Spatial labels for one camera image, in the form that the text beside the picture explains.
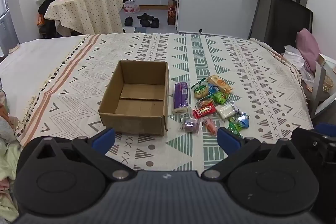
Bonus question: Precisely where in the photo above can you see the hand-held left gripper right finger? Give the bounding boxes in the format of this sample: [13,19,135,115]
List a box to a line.
[201,127,303,183]

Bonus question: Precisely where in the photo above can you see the table with dotted tablecloth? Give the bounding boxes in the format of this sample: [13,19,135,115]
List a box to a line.
[43,0,124,36]

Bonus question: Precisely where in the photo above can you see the white plastic bag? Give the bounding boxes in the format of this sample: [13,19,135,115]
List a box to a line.
[283,45,305,70]

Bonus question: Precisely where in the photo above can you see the white bed sheet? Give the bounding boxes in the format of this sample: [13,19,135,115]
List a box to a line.
[0,35,88,83]

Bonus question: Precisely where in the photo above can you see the pack of water bottles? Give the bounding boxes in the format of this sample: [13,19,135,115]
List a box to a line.
[123,0,140,14]

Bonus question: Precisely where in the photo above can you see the orange cracker packet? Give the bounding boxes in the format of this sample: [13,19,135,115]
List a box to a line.
[207,75,234,95]

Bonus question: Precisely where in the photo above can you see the brown clear snack packet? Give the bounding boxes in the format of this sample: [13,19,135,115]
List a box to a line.
[197,98,214,108]

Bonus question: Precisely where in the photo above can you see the white chair frame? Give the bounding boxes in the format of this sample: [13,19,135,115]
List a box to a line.
[309,53,336,117]

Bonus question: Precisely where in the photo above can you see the dark cola bottle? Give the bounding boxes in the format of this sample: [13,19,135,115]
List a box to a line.
[167,4,177,26]

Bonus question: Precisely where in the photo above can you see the black flat panel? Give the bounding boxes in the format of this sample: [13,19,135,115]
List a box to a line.
[248,0,313,47]

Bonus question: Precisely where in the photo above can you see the brown cardboard box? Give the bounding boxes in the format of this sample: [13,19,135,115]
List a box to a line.
[98,60,170,137]

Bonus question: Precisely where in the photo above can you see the small purple snack packet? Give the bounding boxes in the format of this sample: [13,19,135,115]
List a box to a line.
[180,116,202,134]

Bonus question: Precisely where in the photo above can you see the small blue snack packet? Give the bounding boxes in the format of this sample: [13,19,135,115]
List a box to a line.
[209,84,223,95]
[237,112,250,130]

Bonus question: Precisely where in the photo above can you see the red snack packet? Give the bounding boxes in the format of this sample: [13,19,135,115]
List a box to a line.
[193,103,216,120]

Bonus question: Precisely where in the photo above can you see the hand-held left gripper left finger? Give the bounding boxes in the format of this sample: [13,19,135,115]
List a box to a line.
[28,127,137,183]

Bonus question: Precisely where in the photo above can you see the small green snack packet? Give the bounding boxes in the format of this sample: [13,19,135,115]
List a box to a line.
[227,118,243,138]
[211,92,229,105]

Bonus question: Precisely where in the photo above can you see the long purple snack packet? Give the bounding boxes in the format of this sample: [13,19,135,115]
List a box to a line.
[172,80,190,114]

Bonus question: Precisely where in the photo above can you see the pink pillow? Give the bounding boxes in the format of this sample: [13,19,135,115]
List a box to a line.
[296,28,321,75]

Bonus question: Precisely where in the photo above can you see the white translucent snack packet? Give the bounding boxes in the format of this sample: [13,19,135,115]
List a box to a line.
[215,102,240,121]

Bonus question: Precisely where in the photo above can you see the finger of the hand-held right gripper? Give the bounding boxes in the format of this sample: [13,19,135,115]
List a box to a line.
[291,123,336,161]

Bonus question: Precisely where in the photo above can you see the woven basket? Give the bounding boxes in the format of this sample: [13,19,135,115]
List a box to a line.
[322,74,334,92]

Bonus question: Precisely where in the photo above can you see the pile of light clothes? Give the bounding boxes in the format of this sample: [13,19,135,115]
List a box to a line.
[0,79,22,222]

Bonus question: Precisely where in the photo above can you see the green label cracker packet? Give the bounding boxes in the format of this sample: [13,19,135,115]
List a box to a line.
[190,78,214,100]

